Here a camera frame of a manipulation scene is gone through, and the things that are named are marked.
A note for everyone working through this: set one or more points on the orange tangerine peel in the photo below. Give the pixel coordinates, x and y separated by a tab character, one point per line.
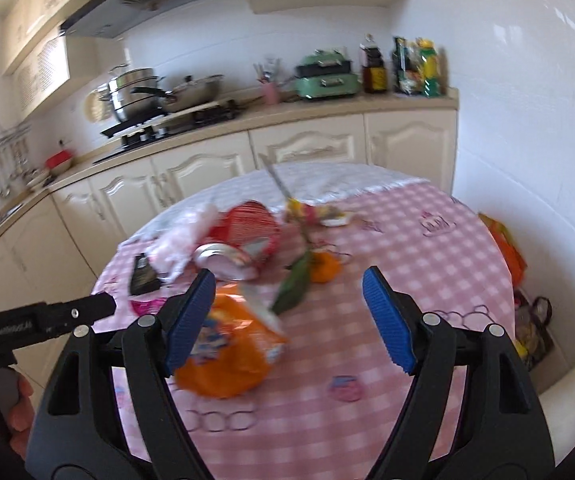
325	267

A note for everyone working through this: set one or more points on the pink utensil holder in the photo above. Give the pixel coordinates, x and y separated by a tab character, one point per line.
270	92

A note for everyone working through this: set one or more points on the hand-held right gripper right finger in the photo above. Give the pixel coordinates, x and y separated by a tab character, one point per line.
387	320

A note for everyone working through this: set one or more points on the black packet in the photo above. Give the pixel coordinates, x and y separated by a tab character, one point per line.
142	275

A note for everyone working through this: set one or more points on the silver stick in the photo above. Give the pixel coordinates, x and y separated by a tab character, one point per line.
277	180

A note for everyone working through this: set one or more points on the yellow wrapper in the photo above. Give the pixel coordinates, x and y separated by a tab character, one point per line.
312	212

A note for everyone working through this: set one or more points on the pink checked tablecloth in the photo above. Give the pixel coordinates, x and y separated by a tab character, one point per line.
417	260

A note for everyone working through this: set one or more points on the black gas stove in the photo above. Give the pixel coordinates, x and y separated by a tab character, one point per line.
167	127

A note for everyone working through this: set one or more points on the cream lattice wall cabinet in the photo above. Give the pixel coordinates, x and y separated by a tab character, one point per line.
42	75

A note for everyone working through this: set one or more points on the beige kitchen countertop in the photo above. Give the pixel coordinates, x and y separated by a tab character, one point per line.
317	107

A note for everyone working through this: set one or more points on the dark tote bag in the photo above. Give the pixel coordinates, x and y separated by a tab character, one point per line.
532	330

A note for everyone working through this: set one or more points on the pink drink can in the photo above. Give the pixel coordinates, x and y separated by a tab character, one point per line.
222	260

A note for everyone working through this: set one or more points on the pink wrapper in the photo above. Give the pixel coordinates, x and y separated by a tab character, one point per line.
147	306

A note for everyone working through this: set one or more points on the steel frying pan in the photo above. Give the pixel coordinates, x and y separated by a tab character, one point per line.
192	92

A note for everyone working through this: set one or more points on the green electric cooker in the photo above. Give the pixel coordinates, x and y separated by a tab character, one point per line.
325	85

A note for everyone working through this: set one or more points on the green leaf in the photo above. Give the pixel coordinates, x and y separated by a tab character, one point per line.
292	285

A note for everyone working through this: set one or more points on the person's left hand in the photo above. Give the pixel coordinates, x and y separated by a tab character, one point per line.
21	420

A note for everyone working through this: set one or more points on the steel stockpot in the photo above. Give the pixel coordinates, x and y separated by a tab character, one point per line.
132	92

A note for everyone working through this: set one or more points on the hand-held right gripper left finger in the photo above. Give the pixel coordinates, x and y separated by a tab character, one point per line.
187	325

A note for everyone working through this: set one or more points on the grey range hood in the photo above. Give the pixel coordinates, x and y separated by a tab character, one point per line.
157	5

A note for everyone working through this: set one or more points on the red bowl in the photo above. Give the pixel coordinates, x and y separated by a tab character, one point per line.
60	160

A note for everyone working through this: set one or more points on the white plastic bag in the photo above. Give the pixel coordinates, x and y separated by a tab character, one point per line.
177	245

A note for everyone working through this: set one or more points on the row of cream base cabinets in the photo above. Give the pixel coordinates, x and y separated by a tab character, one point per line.
307	145

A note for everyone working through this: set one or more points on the wall utensil rack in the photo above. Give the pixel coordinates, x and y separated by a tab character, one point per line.
10	145

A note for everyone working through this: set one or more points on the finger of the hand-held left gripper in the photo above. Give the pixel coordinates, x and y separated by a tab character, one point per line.
82	310

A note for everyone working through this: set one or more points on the dark sauce bottle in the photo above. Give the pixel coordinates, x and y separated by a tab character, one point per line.
373	75

